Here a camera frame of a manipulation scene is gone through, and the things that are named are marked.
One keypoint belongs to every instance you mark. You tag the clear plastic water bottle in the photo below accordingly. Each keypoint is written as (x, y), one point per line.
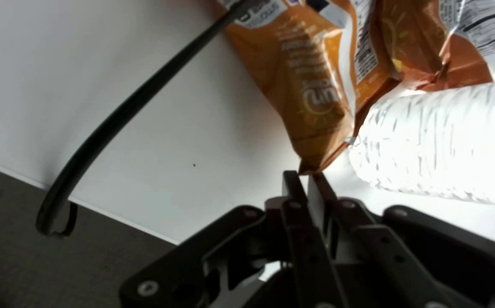
(446, 142)

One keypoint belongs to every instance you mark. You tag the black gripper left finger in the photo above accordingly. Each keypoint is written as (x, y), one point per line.
(301, 239)

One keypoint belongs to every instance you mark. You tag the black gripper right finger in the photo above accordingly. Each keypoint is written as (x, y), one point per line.
(385, 249)

